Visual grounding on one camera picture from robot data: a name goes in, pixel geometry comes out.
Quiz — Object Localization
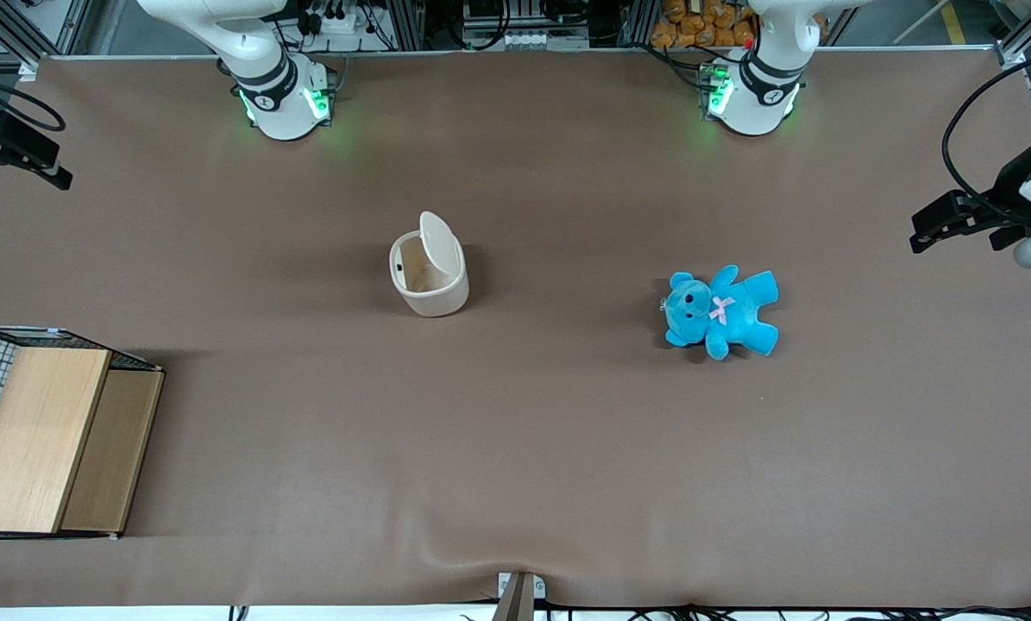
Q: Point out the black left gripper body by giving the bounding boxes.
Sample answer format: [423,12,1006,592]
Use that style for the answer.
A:
[994,141,1031,232]

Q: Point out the white lidded trash can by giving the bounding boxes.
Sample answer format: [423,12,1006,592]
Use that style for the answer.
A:
[388,210,470,318]

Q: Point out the blue teddy bear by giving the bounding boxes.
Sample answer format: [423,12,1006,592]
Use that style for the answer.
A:
[660,264,781,362]

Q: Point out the light wooden board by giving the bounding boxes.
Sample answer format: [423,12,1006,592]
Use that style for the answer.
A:
[0,348,112,534]

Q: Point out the dark wooden board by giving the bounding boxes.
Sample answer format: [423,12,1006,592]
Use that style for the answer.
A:
[60,369,166,534]

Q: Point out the orange plush toys pile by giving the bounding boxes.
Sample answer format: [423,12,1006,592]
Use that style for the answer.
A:
[651,0,828,49]

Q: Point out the power strip with black plugs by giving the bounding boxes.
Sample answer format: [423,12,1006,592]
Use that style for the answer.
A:
[295,0,374,37]

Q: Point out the white power strip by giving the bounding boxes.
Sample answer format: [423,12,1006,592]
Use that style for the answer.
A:
[463,30,591,51]

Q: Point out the brown table mat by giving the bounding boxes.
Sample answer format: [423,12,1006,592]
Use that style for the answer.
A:
[0,47,1031,609]

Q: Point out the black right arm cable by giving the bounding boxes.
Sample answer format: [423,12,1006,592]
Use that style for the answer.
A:
[0,71,68,133]

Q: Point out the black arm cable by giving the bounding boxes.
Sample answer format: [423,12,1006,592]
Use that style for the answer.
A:
[942,50,1031,227]
[0,71,68,133]

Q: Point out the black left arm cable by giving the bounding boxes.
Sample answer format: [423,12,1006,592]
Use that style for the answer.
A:
[942,50,1031,227]

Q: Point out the aluminium frame post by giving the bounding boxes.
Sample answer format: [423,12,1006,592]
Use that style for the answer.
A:
[0,0,93,83]
[994,0,1031,68]

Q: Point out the grey metal bracket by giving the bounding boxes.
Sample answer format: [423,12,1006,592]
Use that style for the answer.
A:
[491,571,547,621]

